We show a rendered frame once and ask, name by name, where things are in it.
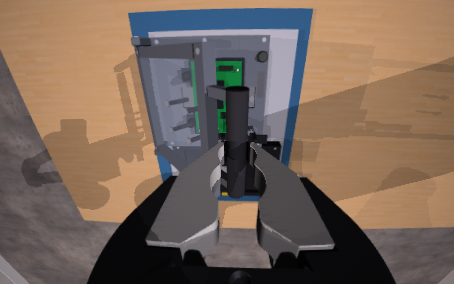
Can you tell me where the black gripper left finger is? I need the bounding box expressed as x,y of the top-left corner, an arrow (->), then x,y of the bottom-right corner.
87,140 -> 227,284

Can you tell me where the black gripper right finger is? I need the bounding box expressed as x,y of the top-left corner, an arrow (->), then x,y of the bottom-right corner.
246,140 -> 396,284

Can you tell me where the green circuit board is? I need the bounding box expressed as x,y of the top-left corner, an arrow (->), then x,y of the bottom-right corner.
216,61 -> 242,133

